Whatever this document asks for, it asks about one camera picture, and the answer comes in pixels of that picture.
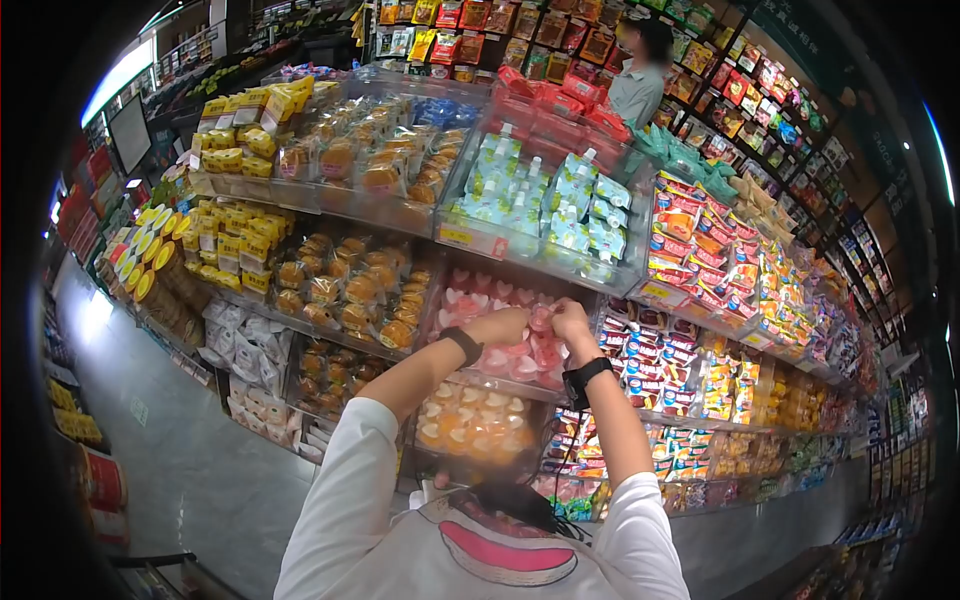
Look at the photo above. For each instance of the person's left hand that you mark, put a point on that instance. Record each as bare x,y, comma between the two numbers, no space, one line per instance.
491,324

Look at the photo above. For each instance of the black wrist band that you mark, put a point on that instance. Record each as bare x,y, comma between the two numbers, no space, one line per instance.
583,379
463,346

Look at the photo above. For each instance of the person's right hand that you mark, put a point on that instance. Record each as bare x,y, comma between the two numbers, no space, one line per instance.
576,330

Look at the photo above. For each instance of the full low shop shelf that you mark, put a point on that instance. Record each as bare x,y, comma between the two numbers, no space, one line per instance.
82,420

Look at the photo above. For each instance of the full wall shop shelf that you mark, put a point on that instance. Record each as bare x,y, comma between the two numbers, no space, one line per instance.
750,97

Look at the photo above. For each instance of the pink jelly cup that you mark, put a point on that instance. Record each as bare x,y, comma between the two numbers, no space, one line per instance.
541,319

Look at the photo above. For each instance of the person's right fingers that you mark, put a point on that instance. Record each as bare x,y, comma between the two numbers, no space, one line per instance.
562,311

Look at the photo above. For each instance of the full dark shop shelf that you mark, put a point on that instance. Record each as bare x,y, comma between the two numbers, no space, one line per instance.
896,465

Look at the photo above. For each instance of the person's body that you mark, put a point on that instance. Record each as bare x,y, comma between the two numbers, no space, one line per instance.
390,555

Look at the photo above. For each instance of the full shop shelf with bins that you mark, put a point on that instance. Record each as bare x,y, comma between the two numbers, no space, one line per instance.
360,225

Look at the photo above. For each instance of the dark flat screen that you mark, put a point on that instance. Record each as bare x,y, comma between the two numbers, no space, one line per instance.
129,133

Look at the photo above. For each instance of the person's left fingers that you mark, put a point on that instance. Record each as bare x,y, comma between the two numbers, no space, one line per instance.
525,319

